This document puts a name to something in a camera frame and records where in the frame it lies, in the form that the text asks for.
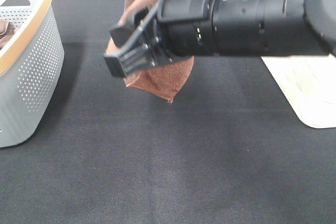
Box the white storage bin grey rim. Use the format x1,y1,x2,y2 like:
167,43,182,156
262,55,335,129

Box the brown towels in basket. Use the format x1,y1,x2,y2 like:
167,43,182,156
0,19,16,49

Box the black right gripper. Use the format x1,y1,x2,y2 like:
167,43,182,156
104,0,220,78

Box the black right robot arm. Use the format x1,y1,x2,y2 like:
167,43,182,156
104,0,335,78

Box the brown microfibre towel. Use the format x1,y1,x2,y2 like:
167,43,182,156
117,0,194,103

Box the black table cloth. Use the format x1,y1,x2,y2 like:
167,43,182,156
1,0,335,223

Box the grey perforated laundry basket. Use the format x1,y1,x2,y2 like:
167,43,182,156
1,0,64,147

